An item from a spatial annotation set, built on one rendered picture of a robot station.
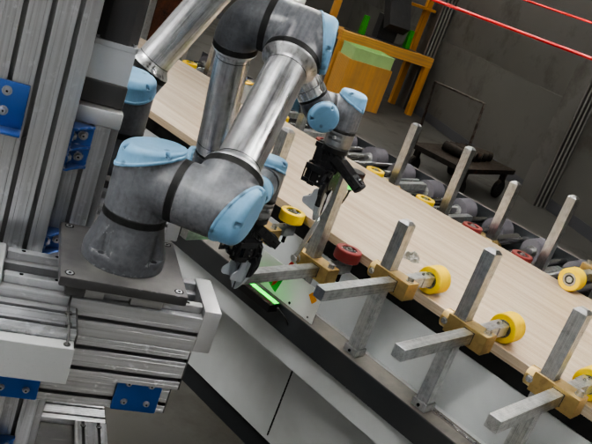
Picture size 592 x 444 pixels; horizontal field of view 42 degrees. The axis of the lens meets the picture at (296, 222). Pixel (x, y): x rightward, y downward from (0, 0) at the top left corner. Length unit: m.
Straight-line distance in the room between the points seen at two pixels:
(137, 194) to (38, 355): 0.31
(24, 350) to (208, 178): 0.41
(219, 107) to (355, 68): 8.34
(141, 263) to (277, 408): 1.40
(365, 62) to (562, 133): 2.85
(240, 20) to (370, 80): 8.58
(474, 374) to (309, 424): 0.65
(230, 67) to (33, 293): 0.61
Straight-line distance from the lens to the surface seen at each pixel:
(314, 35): 1.54
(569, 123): 8.41
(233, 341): 2.82
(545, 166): 8.51
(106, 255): 1.39
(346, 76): 9.98
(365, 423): 2.20
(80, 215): 1.62
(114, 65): 1.55
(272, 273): 2.06
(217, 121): 1.71
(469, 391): 2.23
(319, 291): 1.82
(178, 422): 2.88
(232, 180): 1.33
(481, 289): 1.92
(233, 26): 1.59
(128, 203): 1.36
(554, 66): 9.23
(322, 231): 2.19
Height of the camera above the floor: 1.66
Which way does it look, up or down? 19 degrees down
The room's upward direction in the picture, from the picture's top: 20 degrees clockwise
